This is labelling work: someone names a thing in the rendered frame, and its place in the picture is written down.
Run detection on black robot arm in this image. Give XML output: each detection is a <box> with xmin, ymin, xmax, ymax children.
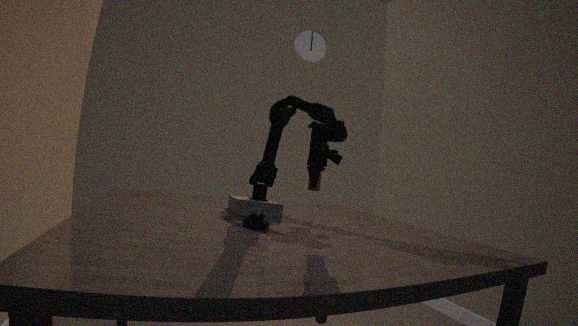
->
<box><xmin>249</xmin><ymin>95</ymin><xmax>347</xmax><ymax>202</ymax></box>

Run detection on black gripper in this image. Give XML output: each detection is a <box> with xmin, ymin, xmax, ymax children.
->
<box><xmin>307</xmin><ymin>140</ymin><xmax>328</xmax><ymax>188</ymax></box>

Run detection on orange knob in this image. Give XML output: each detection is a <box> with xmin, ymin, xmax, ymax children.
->
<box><xmin>308</xmin><ymin>173</ymin><xmax>322</xmax><ymax>191</ymax></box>

